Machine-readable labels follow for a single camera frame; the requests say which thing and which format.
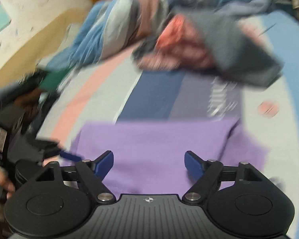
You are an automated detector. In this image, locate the beige quilted mat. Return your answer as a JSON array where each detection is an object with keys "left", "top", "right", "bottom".
[{"left": 0, "top": 7, "right": 88, "bottom": 90}]

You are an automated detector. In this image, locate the grey knit sweater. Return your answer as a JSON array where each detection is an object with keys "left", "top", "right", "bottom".
[{"left": 132, "top": 7, "right": 283, "bottom": 89}]

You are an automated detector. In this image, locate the striped bed sheet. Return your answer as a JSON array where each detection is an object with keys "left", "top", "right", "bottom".
[{"left": 37, "top": 7, "right": 299, "bottom": 229}]

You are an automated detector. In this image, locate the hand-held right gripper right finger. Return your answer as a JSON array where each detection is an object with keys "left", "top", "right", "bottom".
[{"left": 182, "top": 151, "right": 267, "bottom": 203}]

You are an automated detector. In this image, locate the purple sweatshirt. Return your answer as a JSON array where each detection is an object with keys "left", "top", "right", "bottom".
[{"left": 70, "top": 117, "right": 268, "bottom": 197}]

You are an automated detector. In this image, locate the green cloth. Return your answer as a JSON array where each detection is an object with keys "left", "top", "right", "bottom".
[{"left": 38, "top": 67, "right": 75, "bottom": 91}]

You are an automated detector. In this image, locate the striped duvet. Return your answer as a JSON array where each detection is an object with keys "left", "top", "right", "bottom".
[{"left": 45, "top": 0, "right": 289, "bottom": 70}]

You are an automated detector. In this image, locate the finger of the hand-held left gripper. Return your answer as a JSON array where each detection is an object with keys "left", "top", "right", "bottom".
[{"left": 58, "top": 151, "right": 83, "bottom": 162}]

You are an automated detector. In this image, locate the pink fluffy garment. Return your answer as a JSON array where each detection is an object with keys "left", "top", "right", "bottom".
[{"left": 136, "top": 14, "right": 220, "bottom": 72}]

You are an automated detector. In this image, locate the person's left hand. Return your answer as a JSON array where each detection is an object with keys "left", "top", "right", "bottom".
[{"left": 0, "top": 161, "right": 15, "bottom": 193}]

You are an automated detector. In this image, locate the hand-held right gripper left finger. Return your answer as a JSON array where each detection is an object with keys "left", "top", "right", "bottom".
[{"left": 35, "top": 150, "right": 116, "bottom": 203}]

